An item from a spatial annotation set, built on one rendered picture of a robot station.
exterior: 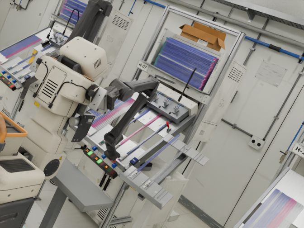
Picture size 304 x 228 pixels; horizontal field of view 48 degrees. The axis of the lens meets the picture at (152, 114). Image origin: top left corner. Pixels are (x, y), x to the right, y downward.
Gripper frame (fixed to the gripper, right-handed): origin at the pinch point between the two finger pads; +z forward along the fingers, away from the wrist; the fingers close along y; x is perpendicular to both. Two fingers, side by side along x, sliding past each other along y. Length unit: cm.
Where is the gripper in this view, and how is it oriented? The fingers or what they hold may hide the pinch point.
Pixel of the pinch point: (114, 162)
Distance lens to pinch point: 232.7
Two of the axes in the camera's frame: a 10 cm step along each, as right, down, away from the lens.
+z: 0.7, 7.3, 6.8
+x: -7.2, 5.1, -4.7
